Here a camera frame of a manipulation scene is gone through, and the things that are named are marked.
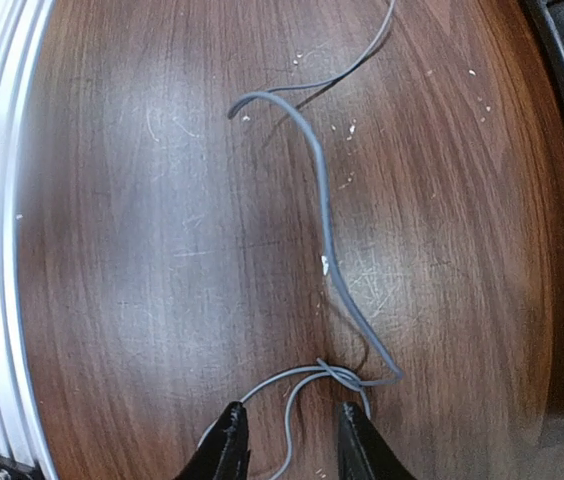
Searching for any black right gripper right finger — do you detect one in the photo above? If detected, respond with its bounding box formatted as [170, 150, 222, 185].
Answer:
[337, 402, 415, 480]

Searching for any grey cable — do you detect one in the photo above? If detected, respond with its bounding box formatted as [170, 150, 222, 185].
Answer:
[196, 0, 404, 480]

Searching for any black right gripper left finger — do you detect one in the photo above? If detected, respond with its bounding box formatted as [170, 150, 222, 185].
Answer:
[176, 401, 250, 480]

